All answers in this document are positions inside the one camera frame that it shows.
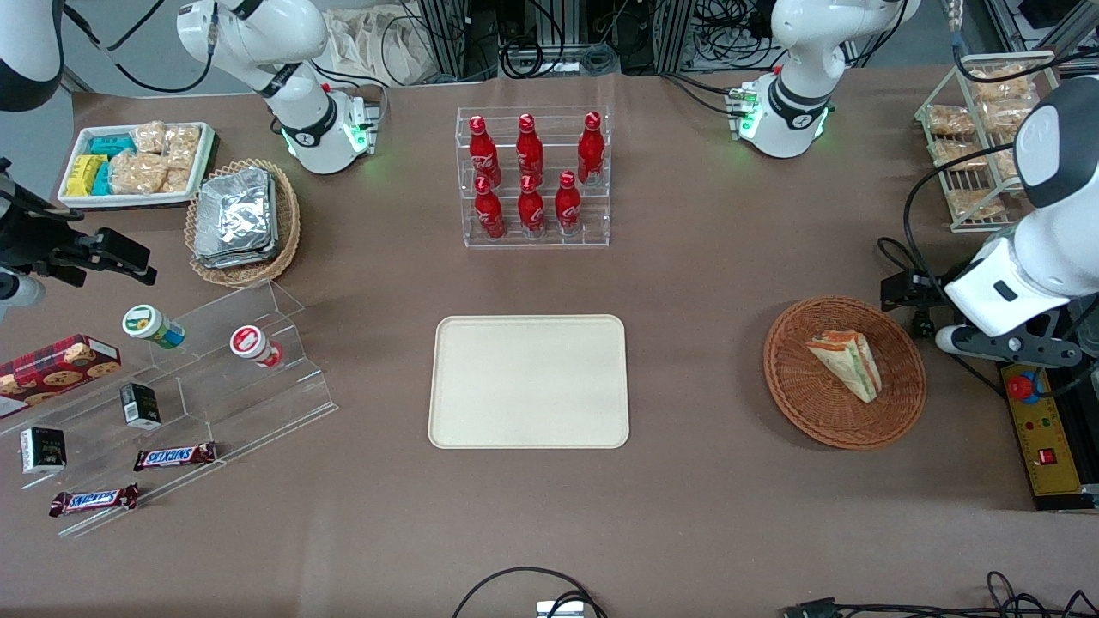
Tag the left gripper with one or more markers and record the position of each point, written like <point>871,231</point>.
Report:
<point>928,292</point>

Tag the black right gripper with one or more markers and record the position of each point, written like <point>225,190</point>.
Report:
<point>34,243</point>

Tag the triangle sandwich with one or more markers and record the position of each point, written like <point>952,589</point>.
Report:
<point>846,365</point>

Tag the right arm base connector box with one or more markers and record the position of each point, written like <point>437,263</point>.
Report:
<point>365,129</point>

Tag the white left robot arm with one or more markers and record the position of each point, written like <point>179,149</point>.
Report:
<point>798,94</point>

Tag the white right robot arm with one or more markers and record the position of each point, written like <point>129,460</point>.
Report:
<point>296,112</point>

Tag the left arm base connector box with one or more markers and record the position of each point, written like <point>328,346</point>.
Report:
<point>743,107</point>

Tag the white rectangular snack tray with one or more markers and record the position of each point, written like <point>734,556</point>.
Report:
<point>77,200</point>

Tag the brown wicker basket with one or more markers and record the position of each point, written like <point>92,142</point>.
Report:
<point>807,403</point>

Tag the light wicker basket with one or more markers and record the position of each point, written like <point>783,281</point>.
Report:
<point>288,223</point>

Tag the beige plastic tray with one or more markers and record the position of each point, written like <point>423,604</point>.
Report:
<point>528,382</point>

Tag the green lid cup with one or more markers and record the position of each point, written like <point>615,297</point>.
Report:
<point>150,324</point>

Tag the teal snack packet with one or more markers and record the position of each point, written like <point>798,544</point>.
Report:
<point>112,145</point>
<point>102,180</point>

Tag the clear rice cracker bag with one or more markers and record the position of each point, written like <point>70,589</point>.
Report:
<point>137,173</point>
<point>178,180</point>
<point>182,146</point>
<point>149,137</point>

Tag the yellow snack packet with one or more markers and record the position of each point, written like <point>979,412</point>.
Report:
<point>84,174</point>

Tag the silver foil packet stack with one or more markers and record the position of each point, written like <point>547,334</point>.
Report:
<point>233,215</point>

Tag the red cookie box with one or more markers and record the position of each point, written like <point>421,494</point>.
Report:
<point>51,373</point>

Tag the red emergency stop button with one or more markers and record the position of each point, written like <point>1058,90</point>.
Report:
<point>1022,388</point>

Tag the small black box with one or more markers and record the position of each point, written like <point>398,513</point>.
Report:
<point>43,451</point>
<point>140,406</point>

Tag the red lid cup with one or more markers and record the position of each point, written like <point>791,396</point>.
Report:
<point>251,343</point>

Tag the clear acrylic step shelf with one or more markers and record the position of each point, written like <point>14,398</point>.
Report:
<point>249,412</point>

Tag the brown Snickers bar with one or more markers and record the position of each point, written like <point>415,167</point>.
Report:
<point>93,500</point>
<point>174,457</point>

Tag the black appliance with yellow panel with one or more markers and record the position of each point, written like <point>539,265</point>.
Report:
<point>1052,446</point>

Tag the clear acrylic bottle rack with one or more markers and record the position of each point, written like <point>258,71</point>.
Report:
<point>592,227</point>

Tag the beige cloth bag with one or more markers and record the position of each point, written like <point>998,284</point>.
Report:
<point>378,47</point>

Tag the red cola bottle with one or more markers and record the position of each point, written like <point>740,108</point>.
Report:
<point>567,206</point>
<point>591,150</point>
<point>490,215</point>
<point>483,154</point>
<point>531,210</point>
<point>530,150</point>

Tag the small grey device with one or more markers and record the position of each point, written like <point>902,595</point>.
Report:
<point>560,610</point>

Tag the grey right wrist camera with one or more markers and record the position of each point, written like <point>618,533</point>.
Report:
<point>19,293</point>

